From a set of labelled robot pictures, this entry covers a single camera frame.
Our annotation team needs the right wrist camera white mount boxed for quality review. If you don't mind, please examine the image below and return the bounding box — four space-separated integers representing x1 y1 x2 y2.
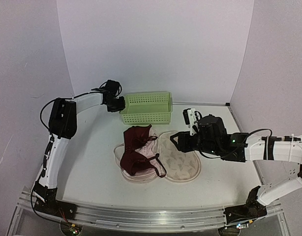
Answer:
182 108 202 136

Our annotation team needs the dark red bra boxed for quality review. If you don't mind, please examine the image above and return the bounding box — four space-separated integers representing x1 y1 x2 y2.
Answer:
120 124 167 178

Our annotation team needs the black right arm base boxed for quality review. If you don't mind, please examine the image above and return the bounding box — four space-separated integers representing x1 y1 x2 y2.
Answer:
224 186 267 225

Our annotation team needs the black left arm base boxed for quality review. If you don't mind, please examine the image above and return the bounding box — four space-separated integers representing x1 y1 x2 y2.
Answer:
33 184 77 220

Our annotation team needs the floral mesh laundry bag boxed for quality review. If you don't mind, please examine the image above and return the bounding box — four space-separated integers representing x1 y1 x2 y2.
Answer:
114 129 201 183

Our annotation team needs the green plastic basket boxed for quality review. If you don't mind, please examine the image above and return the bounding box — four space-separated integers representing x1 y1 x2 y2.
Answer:
120 91 172 125

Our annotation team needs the aluminium front rail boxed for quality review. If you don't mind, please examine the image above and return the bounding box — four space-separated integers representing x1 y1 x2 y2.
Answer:
7 187 290 236

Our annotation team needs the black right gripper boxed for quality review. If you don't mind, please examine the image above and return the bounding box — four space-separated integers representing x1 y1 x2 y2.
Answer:
171 132 220 157

